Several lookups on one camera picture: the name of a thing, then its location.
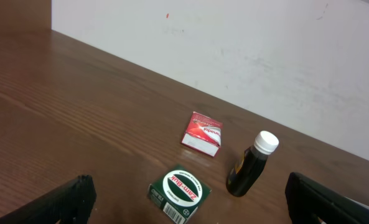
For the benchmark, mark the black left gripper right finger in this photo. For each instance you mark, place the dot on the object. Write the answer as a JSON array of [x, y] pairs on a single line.
[[310, 202]]

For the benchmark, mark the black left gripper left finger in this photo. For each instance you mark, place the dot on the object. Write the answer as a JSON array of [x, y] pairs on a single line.
[[71, 202]]

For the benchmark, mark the dark bottle white cap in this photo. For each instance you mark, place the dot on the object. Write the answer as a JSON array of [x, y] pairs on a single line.
[[247, 170]]

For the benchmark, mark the red Panadol box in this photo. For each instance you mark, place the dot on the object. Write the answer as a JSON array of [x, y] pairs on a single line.
[[203, 134]]

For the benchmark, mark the green Zam-Buk box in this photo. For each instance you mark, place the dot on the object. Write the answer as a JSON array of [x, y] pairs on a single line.
[[178, 193]]

